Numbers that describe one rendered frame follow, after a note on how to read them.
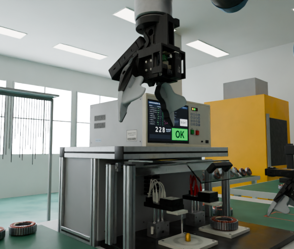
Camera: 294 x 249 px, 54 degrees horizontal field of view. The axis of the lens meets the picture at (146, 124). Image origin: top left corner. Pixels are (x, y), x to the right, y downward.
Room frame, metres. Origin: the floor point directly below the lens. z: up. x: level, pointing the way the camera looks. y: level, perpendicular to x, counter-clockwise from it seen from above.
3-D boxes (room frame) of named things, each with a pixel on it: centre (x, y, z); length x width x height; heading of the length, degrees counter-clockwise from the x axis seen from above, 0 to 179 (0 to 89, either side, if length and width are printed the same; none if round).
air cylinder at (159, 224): (1.15, -0.05, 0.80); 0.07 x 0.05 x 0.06; 134
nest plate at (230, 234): (1.22, -0.32, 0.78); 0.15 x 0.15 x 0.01; 44
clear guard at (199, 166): (1.05, -0.13, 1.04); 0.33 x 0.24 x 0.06; 44
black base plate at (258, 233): (1.15, -0.22, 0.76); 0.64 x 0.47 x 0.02; 134
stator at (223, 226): (1.22, -0.32, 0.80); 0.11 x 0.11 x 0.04
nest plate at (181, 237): (1.05, -0.15, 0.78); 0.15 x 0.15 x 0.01; 44
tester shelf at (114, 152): (1.36, -0.01, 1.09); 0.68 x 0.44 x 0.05; 134
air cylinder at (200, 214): (1.32, -0.22, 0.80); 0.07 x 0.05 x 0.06; 134
